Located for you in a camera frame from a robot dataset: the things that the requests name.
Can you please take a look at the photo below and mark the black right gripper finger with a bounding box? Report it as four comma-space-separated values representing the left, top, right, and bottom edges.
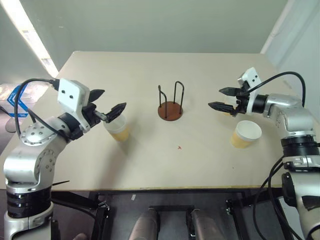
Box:
207, 101, 236, 114
218, 86, 243, 97

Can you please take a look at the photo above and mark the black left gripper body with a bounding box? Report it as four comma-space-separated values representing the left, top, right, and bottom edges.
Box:
83, 102, 105, 127

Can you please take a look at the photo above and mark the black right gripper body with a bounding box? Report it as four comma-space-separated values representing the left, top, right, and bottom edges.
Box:
232, 81, 251, 118

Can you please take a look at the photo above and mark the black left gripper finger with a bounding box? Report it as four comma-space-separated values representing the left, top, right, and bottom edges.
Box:
101, 101, 128, 124
89, 88, 106, 103

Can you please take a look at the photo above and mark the yellow white paper cup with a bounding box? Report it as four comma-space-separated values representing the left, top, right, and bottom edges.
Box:
230, 120, 263, 150
102, 113, 131, 143

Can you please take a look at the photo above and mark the blue white box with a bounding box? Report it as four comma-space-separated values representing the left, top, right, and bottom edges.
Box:
5, 84, 31, 119

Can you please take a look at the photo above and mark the grey round disc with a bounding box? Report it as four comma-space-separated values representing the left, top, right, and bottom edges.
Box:
4, 116, 20, 134

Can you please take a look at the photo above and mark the bright window strip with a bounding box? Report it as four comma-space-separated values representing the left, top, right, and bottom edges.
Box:
1, 0, 60, 79

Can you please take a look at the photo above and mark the dark grey rounded shape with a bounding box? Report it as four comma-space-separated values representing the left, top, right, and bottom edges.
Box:
130, 208, 161, 240
190, 209, 222, 240

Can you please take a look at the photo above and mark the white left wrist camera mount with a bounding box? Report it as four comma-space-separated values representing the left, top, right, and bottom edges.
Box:
56, 78, 91, 134

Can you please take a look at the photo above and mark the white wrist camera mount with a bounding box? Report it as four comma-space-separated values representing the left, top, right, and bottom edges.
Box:
237, 67, 262, 116
56, 78, 91, 134

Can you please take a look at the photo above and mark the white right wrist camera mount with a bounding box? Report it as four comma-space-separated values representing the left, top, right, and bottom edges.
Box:
237, 67, 262, 116

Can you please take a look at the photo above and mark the brown base wire cup holder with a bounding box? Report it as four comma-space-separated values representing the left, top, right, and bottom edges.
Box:
157, 80, 185, 122

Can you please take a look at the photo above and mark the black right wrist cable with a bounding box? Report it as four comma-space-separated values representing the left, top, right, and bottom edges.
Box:
244, 71, 307, 107

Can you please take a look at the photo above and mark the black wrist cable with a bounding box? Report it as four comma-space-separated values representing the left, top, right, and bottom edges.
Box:
244, 71, 307, 107
13, 78, 74, 144

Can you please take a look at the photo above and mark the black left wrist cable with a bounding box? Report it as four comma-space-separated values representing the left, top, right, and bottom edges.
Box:
13, 78, 74, 144

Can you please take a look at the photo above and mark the black metal table frame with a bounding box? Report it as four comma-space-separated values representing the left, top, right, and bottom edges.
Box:
49, 188, 297, 240

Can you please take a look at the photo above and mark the black right shoulder cable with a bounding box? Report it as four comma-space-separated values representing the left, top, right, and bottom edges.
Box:
251, 154, 305, 240

